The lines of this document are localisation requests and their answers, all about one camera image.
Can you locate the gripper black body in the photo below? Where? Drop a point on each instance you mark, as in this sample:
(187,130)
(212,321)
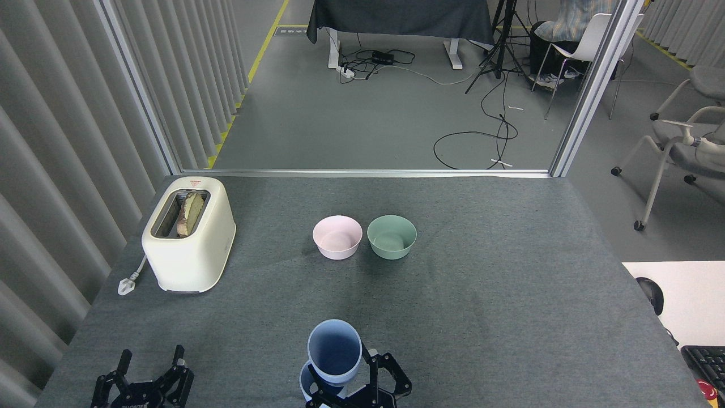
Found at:
(139,399)
(371,401)

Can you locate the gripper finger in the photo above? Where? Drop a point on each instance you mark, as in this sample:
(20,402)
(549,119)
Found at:
(180,382)
(391,374)
(105,388)
(323,394)

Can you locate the light blue plastic cup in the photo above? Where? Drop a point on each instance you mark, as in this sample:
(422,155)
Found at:
(304,382)
(334,351)

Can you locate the green bowl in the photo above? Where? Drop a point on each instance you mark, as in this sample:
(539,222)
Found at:
(391,249)

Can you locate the cream white toaster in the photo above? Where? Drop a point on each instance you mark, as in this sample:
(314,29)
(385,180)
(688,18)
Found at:
(192,258)

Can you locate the pink bowl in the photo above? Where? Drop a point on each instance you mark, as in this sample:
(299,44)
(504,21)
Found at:
(338,249)

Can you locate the bread slice in toaster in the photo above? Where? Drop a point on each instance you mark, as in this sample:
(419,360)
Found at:
(191,214)

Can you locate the black computer mouse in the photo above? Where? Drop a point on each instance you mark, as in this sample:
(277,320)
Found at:
(651,292)

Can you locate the white power strip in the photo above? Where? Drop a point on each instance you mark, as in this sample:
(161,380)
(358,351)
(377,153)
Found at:
(346,71)

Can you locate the white side desk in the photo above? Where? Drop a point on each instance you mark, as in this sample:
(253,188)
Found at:
(691,300)

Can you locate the red round object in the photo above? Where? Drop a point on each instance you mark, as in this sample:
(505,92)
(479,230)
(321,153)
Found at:
(707,394)

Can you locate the black power adapter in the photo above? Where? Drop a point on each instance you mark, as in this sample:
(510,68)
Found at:
(383,57)

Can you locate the black keyboard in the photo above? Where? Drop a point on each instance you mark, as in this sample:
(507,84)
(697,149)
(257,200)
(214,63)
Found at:
(708,362)

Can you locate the black tripod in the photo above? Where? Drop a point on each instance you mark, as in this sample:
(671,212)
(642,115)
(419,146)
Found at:
(499,51)

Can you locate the dark table cloth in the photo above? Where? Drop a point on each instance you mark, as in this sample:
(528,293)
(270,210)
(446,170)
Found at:
(396,17)

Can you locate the grey office chair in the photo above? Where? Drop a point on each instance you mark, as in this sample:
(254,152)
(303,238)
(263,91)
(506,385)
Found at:
(708,76)
(679,150)

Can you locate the white chair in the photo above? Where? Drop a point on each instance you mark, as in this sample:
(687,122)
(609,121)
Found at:
(589,39)

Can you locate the seated person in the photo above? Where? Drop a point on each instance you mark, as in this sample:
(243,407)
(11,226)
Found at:
(572,22)

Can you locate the silver aluminium rail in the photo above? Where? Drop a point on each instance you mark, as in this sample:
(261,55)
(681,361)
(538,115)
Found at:
(368,173)

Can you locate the silver aluminium post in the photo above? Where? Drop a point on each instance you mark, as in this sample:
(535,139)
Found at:
(595,85)
(141,93)

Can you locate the white table frame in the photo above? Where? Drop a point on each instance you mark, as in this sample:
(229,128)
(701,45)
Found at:
(334,51)

